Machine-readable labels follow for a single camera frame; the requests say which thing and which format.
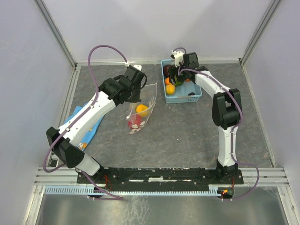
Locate green yellow toy mango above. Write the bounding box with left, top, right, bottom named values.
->
left=135, top=104, right=149, bottom=117

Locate clear dotted zip top bag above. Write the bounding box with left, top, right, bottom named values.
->
left=125, top=83, right=157, bottom=135

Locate red toy apple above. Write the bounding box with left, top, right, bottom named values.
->
left=127, top=115, right=143, bottom=128

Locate green toy lime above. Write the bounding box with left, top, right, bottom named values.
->
left=174, top=82, right=184, bottom=87

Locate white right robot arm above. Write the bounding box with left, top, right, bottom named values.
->
left=167, top=49, right=243, bottom=183

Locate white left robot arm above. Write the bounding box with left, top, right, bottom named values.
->
left=46, top=65, right=147, bottom=183

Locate dark maroon toy fruit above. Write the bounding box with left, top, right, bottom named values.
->
left=163, top=65, right=173, bottom=78

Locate light blue plastic basket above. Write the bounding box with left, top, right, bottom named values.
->
left=161, top=59, right=202, bottom=104

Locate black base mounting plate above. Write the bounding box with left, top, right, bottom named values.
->
left=90, top=167, right=244, bottom=192

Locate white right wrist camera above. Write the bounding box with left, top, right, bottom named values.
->
left=171, top=50, right=184, bottom=67

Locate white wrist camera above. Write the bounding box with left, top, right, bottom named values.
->
left=124, top=61, right=142, bottom=71
left=171, top=50, right=184, bottom=67

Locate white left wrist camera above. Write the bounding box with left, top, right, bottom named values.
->
left=124, top=61, right=142, bottom=71

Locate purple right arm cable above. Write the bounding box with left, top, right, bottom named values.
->
left=173, top=47, right=260, bottom=202

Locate light blue cable duct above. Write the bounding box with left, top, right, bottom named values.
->
left=44, top=184, right=233, bottom=195

